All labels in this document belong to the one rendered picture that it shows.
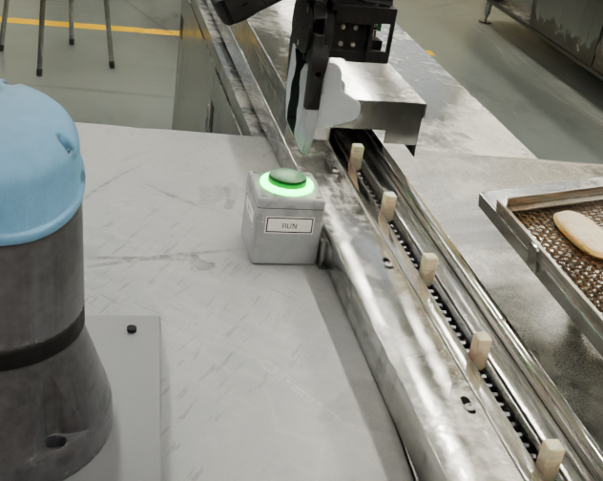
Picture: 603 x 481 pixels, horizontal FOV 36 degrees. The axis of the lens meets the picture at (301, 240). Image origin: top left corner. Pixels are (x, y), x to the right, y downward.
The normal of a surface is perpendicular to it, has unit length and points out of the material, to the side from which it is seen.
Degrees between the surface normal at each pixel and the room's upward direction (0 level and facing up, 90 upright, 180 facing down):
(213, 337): 0
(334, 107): 83
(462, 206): 0
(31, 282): 89
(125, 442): 3
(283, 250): 90
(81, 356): 70
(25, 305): 89
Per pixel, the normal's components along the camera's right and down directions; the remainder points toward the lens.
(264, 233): 0.20, 0.47
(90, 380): 0.95, -0.10
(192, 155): 0.14, -0.88
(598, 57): -0.97, -0.03
